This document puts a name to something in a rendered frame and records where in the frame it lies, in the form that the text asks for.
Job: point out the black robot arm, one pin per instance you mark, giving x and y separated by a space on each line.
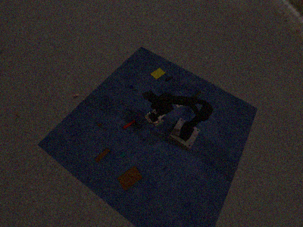
164 101

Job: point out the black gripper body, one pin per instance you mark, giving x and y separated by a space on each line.
154 117

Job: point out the yellow flat rectangular plate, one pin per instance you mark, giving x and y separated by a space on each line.
158 73

